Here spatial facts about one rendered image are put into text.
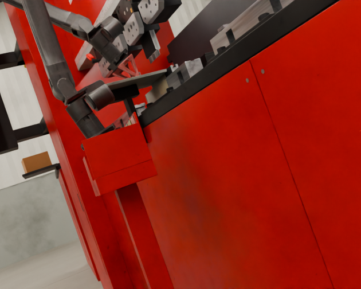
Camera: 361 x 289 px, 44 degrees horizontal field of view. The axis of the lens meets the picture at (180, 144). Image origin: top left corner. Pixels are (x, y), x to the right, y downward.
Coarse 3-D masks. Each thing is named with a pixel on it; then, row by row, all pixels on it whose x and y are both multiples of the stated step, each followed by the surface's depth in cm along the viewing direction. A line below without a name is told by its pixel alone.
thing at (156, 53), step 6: (150, 30) 164; (144, 36) 168; (150, 36) 164; (144, 42) 169; (150, 42) 165; (156, 42) 164; (144, 48) 171; (150, 48) 167; (156, 48) 163; (150, 54) 168; (156, 54) 166; (150, 60) 172
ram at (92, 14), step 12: (60, 0) 234; (72, 0) 218; (84, 0) 203; (96, 0) 191; (84, 12) 208; (96, 12) 195; (108, 12) 183; (72, 36) 234; (72, 48) 241; (84, 60) 229
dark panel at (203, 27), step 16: (224, 0) 203; (240, 0) 193; (256, 0) 185; (208, 16) 218; (224, 16) 207; (192, 32) 234; (208, 32) 222; (176, 48) 253; (192, 48) 239; (208, 48) 226
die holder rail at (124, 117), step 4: (140, 104) 195; (144, 104) 196; (136, 108) 195; (140, 108) 196; (144, 108) 197; (140, 112) 196; (120, 116) 210; (124, 116) 205; (128, 116) 201; (116, 120) 217; (120, 120) 213; (124, 120) 207; (116, 124) 218; (120, 124) 213
